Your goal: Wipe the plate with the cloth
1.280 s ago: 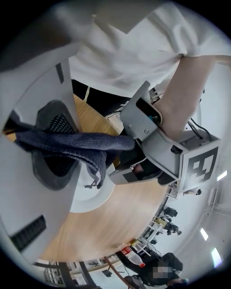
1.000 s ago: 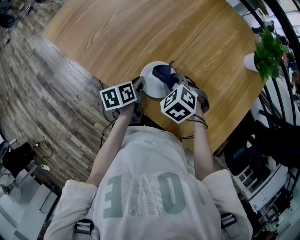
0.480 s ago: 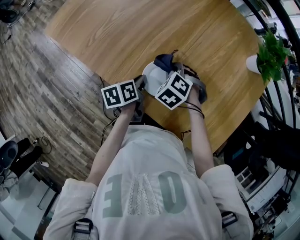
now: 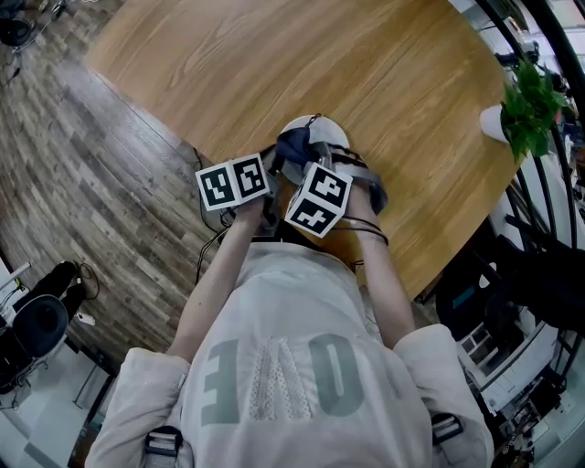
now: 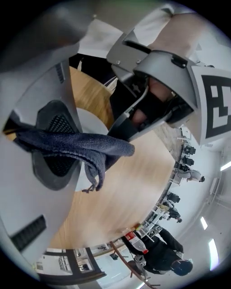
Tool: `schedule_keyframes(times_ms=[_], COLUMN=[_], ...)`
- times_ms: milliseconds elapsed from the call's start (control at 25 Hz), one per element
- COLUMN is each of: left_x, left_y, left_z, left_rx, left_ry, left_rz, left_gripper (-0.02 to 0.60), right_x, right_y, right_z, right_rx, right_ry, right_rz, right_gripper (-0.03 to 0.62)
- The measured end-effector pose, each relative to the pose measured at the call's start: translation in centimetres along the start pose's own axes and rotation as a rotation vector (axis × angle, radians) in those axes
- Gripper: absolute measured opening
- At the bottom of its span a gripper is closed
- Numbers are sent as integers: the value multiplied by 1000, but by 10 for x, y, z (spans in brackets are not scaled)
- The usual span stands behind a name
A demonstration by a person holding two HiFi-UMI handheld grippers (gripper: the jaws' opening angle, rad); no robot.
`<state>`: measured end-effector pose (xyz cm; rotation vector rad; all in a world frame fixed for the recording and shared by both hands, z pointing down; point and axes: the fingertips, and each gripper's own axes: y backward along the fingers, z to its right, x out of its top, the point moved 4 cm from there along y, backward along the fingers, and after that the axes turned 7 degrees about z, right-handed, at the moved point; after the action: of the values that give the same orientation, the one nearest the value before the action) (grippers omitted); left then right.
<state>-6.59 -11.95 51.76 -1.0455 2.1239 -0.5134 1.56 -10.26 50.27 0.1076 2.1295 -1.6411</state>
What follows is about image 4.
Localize green potted plant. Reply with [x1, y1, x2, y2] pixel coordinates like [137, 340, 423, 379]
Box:
[479, 58, 570, 162]

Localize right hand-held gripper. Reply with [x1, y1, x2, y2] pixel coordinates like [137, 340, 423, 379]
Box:
[283, 140, 389, 239]

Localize black bag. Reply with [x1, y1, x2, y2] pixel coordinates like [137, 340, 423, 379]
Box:
[33, 260, 80, 313]

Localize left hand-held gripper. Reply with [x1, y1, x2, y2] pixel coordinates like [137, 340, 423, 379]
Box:
[195, 145, 284, 229]

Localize black cable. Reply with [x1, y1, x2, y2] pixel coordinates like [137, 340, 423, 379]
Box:
[342, 216, 390, 275]
[191, 146, 239, 285]

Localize dark blue cloth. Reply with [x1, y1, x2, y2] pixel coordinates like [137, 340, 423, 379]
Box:
[275, 113, 322, 165]

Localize person's right forearm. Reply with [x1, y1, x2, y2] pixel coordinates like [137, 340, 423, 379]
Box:
[351, 185, 417, 351]

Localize round black stool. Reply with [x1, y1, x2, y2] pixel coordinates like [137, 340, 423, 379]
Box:
[12, 293, 70, 360]

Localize black office chair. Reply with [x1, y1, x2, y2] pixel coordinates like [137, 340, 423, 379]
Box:
[0, 15, 36, 48]
[433, 232, 585, 331]

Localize white plate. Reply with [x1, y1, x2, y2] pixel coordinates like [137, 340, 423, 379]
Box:
[277, 114, 352, 184]

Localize white shelf unit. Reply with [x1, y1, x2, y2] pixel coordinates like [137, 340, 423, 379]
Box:
[456, 319, 568, 412]

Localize person's white shirt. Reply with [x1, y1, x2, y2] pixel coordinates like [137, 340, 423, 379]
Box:
[86, 239, 495, 468]

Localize black harness buckle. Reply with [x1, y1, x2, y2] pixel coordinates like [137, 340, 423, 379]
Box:
[144, 425, 185, 459]
[431, 412, 463, 445]

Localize person's left forearm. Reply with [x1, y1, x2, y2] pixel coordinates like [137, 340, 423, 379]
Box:
[166, 200, 266, 367]

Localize dark curved-back chair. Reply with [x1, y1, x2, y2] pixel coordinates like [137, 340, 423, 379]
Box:
[474, 0, 585, 257]

